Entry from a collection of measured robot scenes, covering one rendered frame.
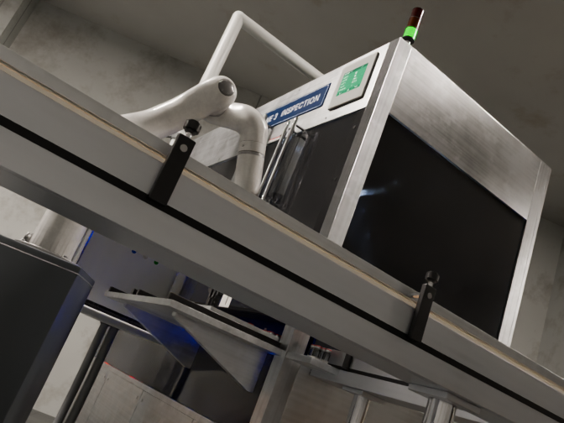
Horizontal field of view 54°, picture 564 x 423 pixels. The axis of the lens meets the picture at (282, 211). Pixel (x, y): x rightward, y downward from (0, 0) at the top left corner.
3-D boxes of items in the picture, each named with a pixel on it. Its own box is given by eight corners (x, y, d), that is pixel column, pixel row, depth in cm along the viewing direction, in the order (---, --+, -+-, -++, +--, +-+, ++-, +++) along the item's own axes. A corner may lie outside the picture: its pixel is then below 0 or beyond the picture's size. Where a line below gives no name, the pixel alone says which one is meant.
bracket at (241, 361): (248, 391, 176) (263, 352, 180) (253, 393, 174) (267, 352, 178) (154, 353, 162) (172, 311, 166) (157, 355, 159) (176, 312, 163)
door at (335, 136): (252, 257, 223) (302, 133, 241) (315, 254, 186) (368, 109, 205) (251, 256, 222) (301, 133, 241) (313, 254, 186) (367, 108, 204)
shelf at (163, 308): (208, 341, 233) (210, 336, 234) (301, 365, 174) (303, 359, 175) (103, 295, 212) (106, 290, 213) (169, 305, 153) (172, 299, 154)
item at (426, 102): (243, 350, 391) (298, 210, 426) (493, 415, 217) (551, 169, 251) (115, 293, 348) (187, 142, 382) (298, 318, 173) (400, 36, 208)
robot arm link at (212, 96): (95, 175, 167) (102, 163, 153) (75, 139, 166) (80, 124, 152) (231, 113, 189) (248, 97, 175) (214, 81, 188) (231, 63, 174)
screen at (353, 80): (328, 111, 227) (345, 69, 233) (362, 96, 209) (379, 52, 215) (326, 109, 226) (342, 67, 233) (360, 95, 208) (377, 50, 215)
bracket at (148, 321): (187, 368, 219) (200, 336, 223) (190, 368, 216) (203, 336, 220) (108, 336, 204) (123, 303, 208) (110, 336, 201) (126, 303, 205)
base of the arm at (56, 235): (3, 236, 144) (39, 174, 150) (23, 250, 162) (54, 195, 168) (73, 264, 145) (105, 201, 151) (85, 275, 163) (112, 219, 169)
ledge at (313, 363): (319, 373, 175) (321, 367, 176) (345, 379, 164) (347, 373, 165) (284, 357, 169) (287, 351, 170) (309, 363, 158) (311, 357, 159)
